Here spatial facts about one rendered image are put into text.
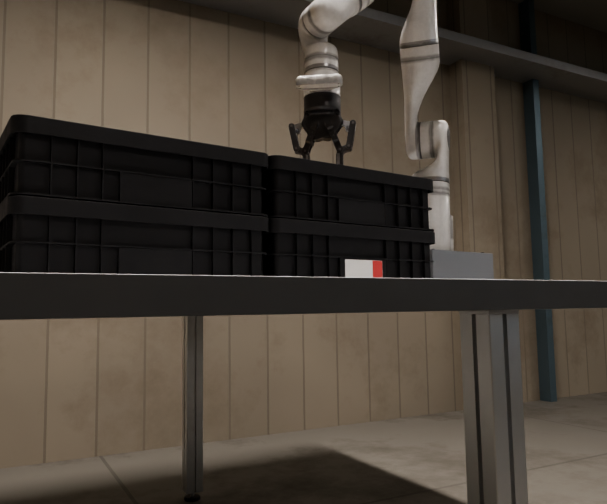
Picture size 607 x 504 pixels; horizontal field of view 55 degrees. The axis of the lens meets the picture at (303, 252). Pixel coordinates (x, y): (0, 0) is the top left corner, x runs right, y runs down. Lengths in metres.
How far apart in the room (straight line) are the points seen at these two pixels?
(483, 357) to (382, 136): 2.97
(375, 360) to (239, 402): 0.89
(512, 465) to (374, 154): 2.94
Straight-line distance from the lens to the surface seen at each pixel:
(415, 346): 3.73
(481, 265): 1.45
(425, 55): 1.45
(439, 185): 1.44
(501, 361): 0.87
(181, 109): 3.19
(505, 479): 0.90
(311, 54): 1.22
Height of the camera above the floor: 0.66
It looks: 6 degrees up
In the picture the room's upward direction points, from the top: 1 degrees counter-clockwise
